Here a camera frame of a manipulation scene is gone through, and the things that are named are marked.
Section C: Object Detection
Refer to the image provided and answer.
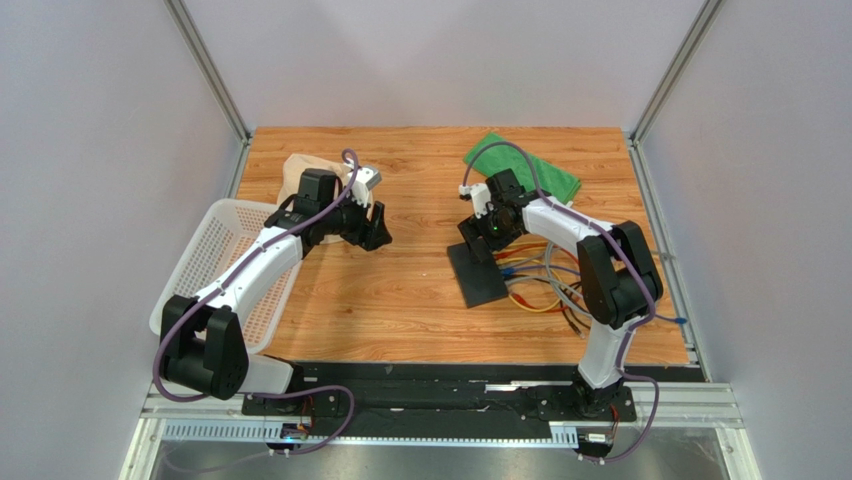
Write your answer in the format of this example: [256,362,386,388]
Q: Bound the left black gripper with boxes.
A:
[320,186,392,252]

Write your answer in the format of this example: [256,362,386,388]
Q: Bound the black network switch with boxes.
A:
[446,242,509,309]

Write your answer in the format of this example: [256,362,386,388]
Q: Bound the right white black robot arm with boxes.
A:
[458,169,663,417]

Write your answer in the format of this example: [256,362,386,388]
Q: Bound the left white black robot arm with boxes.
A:
[152,167,392,402]

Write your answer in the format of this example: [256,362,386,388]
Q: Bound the beige cloth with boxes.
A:
[265,154,354,251]

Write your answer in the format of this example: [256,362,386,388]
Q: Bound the white plastic basket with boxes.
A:
[149,199,302,354]

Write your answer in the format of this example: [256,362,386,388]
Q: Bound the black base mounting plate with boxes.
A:
[240,362,638,441]

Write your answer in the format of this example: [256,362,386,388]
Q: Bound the red ethernet cable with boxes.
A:
[495,242,580,264]

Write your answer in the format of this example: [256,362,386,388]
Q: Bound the yellow ethernet cable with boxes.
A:
[507,256,567,314]

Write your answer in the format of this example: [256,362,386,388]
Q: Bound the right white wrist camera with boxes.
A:
[458,183,491,218]

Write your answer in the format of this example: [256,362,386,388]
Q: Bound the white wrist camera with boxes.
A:
[346,166,382,207]
[458,183,491,218]

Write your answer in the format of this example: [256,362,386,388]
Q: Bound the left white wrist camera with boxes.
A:
[346,166,382,207]

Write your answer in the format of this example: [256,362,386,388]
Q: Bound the grey ethernet cable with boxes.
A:
[503,242,594,319]

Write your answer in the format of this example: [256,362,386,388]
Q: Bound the black ethernet cable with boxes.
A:
[525,274,594,341]

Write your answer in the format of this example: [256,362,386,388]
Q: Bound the aluminium frame rail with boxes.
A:
[120,378,761,479]

